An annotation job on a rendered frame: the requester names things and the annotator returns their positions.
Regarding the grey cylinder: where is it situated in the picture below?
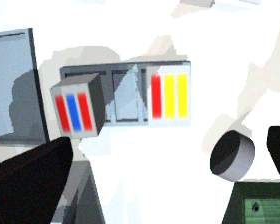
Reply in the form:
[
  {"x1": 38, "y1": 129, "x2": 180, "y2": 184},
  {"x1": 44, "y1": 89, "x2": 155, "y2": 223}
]
[{"x1": 209, "y1": 131, "x2": 256, "y2": 183}]

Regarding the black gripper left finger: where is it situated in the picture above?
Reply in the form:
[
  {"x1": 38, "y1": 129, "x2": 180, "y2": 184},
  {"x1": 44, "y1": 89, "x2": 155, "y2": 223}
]
[{"x1": 0, "y1": 136, "x2": 73, "y2": 224}]

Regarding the orange-handled screwdriver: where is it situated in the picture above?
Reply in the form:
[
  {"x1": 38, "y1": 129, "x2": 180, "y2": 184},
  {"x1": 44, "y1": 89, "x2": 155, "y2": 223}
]
[{"x1": 240, "y1": 0, "x2": 261, "y2": 6}]

